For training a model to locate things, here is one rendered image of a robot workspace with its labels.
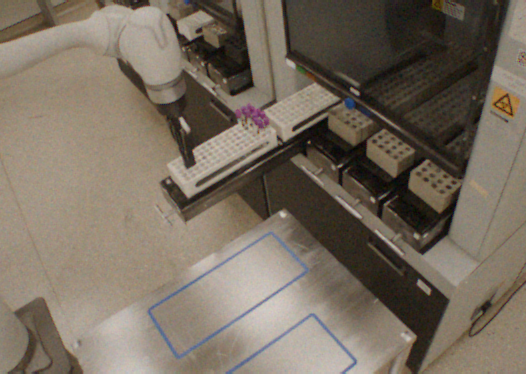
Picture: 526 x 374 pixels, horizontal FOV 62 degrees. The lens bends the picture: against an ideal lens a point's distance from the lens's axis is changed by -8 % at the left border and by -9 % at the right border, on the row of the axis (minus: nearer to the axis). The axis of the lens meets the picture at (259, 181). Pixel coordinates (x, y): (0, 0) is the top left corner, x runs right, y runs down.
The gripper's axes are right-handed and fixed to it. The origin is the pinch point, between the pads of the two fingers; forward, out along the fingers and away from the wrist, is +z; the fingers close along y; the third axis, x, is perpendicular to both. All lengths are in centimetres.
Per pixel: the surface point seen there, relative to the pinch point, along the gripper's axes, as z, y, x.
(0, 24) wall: 75, 350, 22
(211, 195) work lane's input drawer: 10.2, -6.8, -0.8
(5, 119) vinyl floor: 90, 221, 51
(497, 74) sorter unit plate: -34, -55, -41
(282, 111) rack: 3.5, 0.8, -31.0
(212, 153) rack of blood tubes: 3.9, 0.3, -6.9
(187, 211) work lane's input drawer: 10.7, -6.8, 6.9
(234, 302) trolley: 8.0, -38.4, 12.4
